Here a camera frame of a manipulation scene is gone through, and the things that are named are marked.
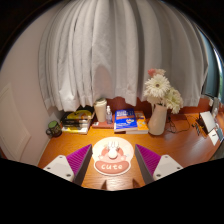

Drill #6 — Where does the white and pink flower bouquet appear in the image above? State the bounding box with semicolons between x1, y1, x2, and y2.
143;68;184;115

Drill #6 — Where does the white lidded cup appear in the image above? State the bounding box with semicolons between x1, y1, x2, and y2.
93;98;108;123

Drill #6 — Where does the blue book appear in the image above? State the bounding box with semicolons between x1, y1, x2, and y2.
113;108;139;133

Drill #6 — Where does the orange book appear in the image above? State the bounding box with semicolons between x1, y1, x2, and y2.
125;110;150;135

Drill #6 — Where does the white curtain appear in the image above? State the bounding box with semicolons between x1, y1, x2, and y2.
38;0;209;113

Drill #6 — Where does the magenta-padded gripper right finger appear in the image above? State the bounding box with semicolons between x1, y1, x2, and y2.
134;143;184;185

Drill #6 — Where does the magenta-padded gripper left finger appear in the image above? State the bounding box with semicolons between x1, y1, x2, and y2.
43;143;94;187

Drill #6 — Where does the white flat device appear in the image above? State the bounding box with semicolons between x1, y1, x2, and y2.
199;110;217;134

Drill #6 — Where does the small clear bottle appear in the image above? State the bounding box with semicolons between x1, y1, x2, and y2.
105;105;114;125

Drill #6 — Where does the round cartoon mouse pad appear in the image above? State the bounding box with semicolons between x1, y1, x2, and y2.
91;136;135;177

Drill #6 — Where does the white paper card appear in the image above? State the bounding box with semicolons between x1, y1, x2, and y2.
207;128;222;147

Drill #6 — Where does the flat red notebook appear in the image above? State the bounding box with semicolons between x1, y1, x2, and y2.
91;121;115;130

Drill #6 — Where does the dark mug with green lid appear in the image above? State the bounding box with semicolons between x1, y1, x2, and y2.
45;120;63;138

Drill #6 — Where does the yellow and black book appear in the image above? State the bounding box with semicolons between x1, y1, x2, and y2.
64;109;93;121

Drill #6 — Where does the white ceramic vase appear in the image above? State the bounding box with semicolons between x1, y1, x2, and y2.
147;103;168;136

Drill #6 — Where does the black cable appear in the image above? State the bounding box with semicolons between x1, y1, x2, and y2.
165;113;202;135

